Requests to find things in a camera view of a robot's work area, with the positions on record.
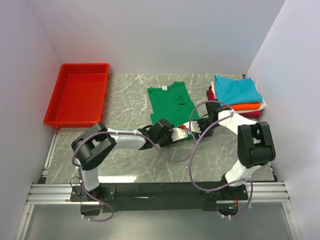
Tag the orange folded shirt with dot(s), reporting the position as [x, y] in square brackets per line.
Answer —
[246, 106]

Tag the teal folded shirt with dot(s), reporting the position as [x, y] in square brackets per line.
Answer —
[234, 92]

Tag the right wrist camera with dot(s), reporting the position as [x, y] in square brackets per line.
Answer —
[193, 129]

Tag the magenta folded shirt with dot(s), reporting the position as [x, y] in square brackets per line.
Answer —
[252, 115]

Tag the dark red folded shirt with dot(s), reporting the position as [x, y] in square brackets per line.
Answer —
[210, 94]

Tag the aluminium rail frame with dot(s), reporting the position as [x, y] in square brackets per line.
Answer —
[50, 216]

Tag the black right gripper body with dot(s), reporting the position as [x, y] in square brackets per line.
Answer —
[203, 127]

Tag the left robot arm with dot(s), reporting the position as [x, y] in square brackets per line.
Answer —
[92, 147]

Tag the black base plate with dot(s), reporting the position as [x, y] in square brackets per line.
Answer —
[165, 196]

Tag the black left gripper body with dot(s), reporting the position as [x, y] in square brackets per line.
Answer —
[170, 137]

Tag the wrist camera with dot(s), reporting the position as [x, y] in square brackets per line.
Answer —
[179, 133]
[193, 129]

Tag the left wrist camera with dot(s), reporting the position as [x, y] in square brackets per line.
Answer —
[179, 133]

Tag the green t shirt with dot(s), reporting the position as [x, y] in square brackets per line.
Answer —
[172, 103]

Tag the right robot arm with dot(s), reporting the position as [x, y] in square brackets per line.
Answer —
[255, 147]

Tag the red plastic bin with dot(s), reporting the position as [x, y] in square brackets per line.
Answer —
[79, 95]

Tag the white folded shirt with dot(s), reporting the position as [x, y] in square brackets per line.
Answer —
[263, 104]

